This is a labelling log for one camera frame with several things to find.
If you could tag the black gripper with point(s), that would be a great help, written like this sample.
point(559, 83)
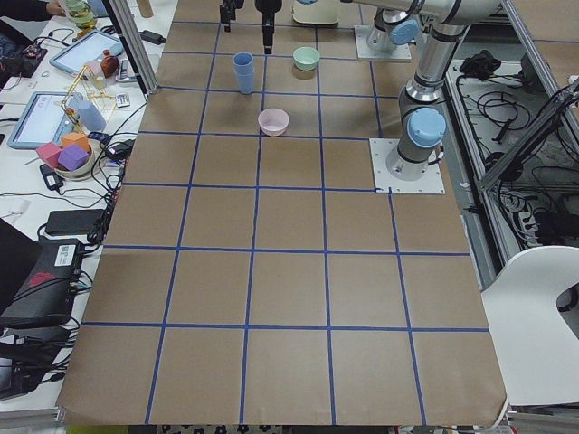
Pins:
point(267, 14)

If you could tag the blue plastic cup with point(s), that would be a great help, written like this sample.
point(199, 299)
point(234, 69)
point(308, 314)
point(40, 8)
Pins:
point(245, 82)
point(243, 63)

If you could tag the green plastic bowl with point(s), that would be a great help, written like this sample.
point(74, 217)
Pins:
point(306, 58)

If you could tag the white toaster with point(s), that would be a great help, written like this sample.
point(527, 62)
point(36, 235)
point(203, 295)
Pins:
point(318, 12)

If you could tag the pink plastic bowl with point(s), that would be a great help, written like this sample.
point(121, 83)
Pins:
point(273, 122)

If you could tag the black power adapter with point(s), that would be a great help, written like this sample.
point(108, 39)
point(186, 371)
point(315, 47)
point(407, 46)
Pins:
point(152, 37)

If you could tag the light blue bottle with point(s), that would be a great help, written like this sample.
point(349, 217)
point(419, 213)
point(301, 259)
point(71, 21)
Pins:
point(91, 116)

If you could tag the blue teach pendant tablet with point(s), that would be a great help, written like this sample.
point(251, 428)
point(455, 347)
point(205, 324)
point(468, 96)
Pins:
point(43, 121)

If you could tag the bowl of coloured blocks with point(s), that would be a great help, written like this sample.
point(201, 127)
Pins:
point(72, 159)

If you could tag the black computer box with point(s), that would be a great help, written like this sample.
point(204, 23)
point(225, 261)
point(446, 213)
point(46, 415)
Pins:
point(36, 282)

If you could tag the white chair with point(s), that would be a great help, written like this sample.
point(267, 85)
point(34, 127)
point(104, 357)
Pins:
point(537, 350)

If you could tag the aluminium frame post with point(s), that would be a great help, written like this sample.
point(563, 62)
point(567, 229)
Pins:
point(127, 31)

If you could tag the gold wire rack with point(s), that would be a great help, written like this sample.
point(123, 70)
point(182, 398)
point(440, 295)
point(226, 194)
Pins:
point(89, 84)

